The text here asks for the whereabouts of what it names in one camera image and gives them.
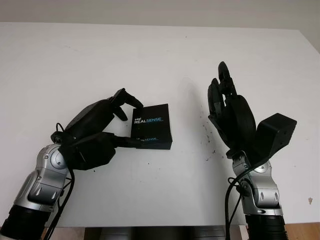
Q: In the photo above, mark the dark robot torso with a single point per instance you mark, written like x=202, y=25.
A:
x=155, y=233

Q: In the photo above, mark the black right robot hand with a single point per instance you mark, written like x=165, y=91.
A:
x=235, y=120

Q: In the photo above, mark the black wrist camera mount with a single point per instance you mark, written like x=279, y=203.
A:
x=90, y=152
x=275, y=135

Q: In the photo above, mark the black RealSense box lid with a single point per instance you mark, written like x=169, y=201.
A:
x=152, y=125

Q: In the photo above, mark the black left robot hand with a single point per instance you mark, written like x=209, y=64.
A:
x=92, y=117

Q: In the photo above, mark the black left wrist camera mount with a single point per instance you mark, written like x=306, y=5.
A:
x=90, y=152

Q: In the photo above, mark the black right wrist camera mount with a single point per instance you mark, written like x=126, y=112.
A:
x=275, y=135

